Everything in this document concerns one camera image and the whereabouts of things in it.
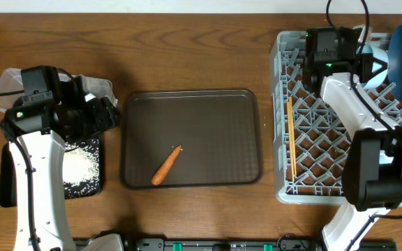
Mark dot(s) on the black bin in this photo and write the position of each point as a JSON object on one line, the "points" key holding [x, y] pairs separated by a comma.
{"points": [[7, 178]]}

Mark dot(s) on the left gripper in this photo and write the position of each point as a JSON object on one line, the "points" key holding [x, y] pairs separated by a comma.
{"points": [[103, 115]]}

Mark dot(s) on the orange carrot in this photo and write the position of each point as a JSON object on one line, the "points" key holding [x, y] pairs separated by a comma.
{"points": [[163, 171]]}

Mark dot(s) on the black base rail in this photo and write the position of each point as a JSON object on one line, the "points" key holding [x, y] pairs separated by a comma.
{"points": [[284, 243]]}

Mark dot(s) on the wooden chopstick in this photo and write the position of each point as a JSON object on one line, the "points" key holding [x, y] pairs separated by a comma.
{"points": [[291, 138], [294, 137]]}

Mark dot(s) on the grey dishwasher rack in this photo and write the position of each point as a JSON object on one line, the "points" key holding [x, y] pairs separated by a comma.
{"points": [[321, 140]]}

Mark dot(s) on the clear plastic bin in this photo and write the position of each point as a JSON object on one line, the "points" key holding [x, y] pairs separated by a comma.
{"points": [[11, 81]]}

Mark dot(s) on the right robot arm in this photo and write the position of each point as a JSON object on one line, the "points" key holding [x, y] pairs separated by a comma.
{"points": [[339, 66]]}

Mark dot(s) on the pile of white rice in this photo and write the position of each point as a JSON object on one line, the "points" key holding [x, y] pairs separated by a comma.
{"points": [[82, 169]]}

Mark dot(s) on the light blue bowl with rice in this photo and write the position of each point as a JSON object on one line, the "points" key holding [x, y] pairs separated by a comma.
{"points": [[374, 82]]}

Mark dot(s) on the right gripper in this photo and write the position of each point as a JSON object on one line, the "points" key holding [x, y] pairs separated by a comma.
{"points": [[361, 61]]}

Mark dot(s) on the dark brown serving tray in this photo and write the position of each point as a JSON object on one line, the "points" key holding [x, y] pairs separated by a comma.
{"points": [[218, 132]]}

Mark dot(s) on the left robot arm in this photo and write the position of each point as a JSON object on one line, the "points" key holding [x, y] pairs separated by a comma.
{"points": [[54, 109]]}

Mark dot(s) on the white tissue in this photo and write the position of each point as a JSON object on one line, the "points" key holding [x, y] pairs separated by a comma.
{"points": [[89, 97]]}

